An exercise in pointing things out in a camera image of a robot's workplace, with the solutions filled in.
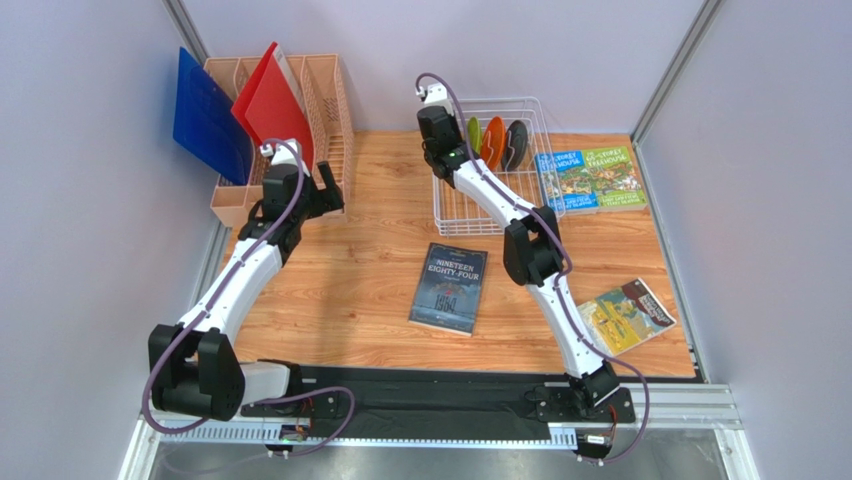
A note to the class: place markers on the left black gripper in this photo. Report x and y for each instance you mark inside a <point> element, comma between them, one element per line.
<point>332,195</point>

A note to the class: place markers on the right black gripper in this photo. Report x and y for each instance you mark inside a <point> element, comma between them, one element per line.
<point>435,158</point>

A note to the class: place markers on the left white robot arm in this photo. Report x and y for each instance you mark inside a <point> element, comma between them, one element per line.
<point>195,374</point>

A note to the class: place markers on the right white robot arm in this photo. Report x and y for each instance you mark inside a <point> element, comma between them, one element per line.
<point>533,254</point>

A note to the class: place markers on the green plate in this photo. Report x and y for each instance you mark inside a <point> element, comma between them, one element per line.
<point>474,134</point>

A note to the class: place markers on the orange plate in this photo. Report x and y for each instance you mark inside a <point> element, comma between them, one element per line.
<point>493,143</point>

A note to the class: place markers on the dark grey plate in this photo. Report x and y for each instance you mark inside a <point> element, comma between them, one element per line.
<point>517,139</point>

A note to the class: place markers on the red plastic folder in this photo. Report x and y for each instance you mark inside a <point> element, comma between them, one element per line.
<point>271,104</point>

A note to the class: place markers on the Nineteen Eighty-Four book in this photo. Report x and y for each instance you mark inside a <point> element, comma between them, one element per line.
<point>449,289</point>

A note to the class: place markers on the blue plastic folder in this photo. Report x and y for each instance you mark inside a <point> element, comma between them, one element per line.
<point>205,126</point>

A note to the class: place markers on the green treehouse book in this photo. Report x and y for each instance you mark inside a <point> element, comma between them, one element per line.
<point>614,179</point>

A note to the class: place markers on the black base mat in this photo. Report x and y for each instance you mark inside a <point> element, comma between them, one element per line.
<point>406,404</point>

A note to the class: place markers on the yellow illustrated book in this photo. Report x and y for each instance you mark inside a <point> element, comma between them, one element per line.
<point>625,317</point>

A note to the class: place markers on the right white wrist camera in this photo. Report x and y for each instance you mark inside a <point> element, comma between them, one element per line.
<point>435,94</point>

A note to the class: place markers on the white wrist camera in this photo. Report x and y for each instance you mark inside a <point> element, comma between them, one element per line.
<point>287,152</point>
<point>435,94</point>

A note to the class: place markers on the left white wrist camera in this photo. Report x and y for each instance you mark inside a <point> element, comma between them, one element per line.
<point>287,152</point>

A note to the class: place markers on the white wire dish rack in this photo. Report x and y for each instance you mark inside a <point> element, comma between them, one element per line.
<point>456,214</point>

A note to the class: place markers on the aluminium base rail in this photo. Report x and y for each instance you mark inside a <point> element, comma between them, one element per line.
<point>681,427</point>

